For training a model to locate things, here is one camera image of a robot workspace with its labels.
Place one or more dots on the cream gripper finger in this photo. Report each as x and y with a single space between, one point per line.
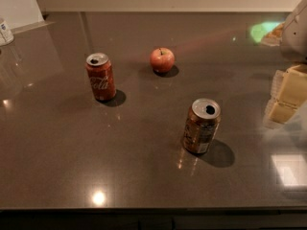
290 87
278 112

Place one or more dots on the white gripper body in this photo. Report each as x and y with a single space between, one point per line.
295 37

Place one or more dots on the orange soda can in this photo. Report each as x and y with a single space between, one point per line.
202 122

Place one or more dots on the red coke can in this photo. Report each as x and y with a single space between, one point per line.
99 71

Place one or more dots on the red apple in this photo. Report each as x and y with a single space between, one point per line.
162 60

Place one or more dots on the white container at edge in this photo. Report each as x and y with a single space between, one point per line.
6 35

